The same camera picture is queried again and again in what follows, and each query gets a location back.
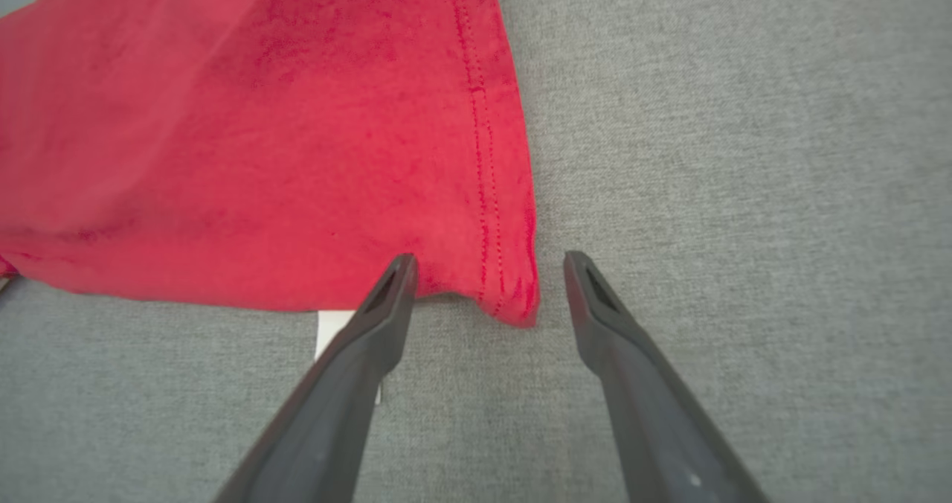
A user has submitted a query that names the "red jersey with number 23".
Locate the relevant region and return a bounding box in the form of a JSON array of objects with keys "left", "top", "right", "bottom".
[{"left": 0, "top": 0, "right": 540, "bottom": 403}]

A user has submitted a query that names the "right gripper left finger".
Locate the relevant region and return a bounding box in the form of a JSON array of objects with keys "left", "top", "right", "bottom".
[{"left": 214, "top": 253, "right": 419, "bottom": 503}]

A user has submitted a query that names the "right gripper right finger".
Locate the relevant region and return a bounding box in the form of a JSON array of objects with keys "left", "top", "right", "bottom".
[{"left": 563, "top": 250, "right": 767, "bottom": 503}]

